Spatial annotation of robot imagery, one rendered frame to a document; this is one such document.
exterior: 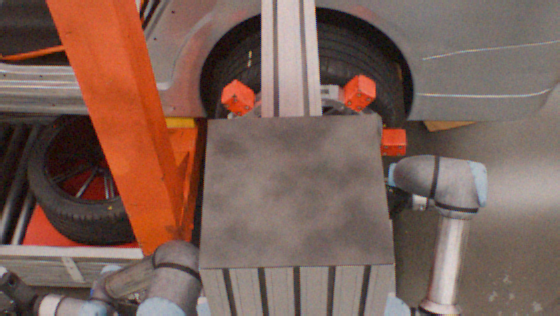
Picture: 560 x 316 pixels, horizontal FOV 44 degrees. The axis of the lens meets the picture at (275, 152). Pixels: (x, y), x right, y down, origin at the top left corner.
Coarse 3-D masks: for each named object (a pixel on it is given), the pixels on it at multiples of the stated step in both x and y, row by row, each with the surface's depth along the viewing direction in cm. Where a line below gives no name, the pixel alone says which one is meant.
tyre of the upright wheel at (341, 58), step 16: (256, 32) 244; (320, 32) 237; (336, 32) 238; (352, 32) 242; (240, 48) 246; (256, 48) 240; (320, 48) 232; (336, 48) 233; (352, 48) 236; (368, 48) 243; (224, 64) 256; (240, 64) 241; (256, 64) 235; (320, 64) 227; (336, 64) 228; (352, 64) 232; (368, 64) 237; (384, 64) 249; (224, 80) 248; (240, 80) 235; (256, 80) 232; (320, 80) 231; (336, 80) 230; (384, 80) 242; (384, 96) 237; (224, 112) 246; (384, 112) 242
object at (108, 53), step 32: (64, 0) 160; (96, 0) 159; (128, 0) 172; (64, 32) 168; (96, 32) 167; (128, 32) 172; (96, 64) 176; (128, 64) 175; (96, 96) 186; (128, 96) 185; (96, 128) 197; (128, 128) 196; (160, 128) 210; (128, 160) 208; (160, 160) 211; (128, 192) 222; (160, 192) 221; (160, 224) 237; (192, 224) 260
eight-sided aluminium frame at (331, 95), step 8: (320, 88) 228; (328, 88) 228; (336, 88) 228; (256, 96) 234; (320, 96) 226; (328, 96) 226; (336, 96) 225; (256, 104) 231; (328, 104) 227; (336, 104) 227; (232, 112) 241; (248, 112) 233; (256, 112) 234; (344, 112) 230; (352, 112) 230; (360, 112) 231; (368, 112) 236
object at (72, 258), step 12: (0, 252) 278; (12, 252) 278; (24, 252) 278; (36, 252) 278; (48, 252) 277; (60, 252) 277; (72, 252) 277; (84, 252) 277; (96, 252) 277; (108, 252) 276; (120, 252) 276; (132, 252) 276; (0, 264) 285; (12, 264) 284; (24, 264) 283; (36, 264) 283; (48, 264) 282; (60, 264) 282; (72, 264) 280; (84, 264) 280; (96, 264) 280; (108, 264) 279; (120, 264) 279; (72, 276) 289
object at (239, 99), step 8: (224, 88) 234; (232, 88) 229; (240, 88) 230; (248, 88) 233; (224, 96) 231; (232, 96) 227; (240, 96) 228; (248, 96) 231; (224, 104) 230; (232, 104) 230; (240, 104) 230; (248, 104) 230; (240, 112) 233
